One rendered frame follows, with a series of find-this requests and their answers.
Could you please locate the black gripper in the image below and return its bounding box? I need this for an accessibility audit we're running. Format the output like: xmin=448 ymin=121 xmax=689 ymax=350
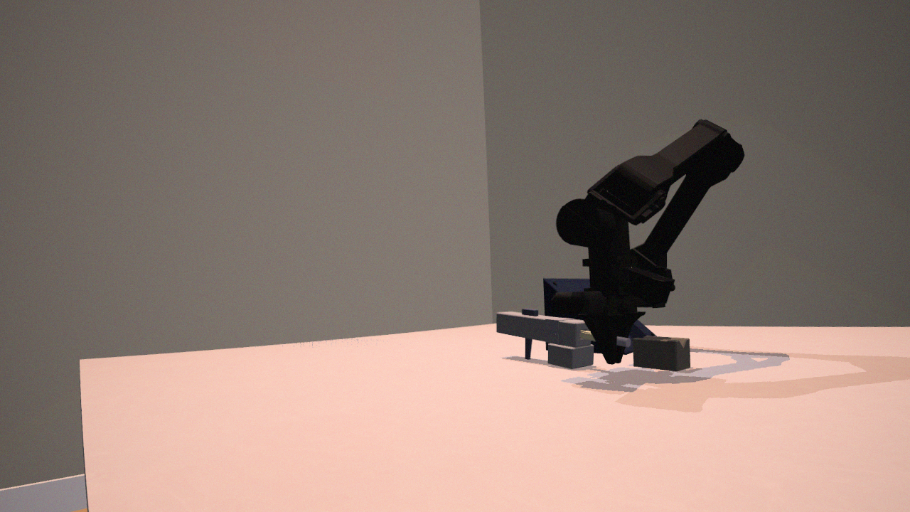
xmin=552 ymin=248 xmax=665 ymax=365

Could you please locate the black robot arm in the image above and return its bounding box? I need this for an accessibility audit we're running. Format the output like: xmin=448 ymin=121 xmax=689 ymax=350
xmin=557 ymin=119 xmax=744 ymax=304

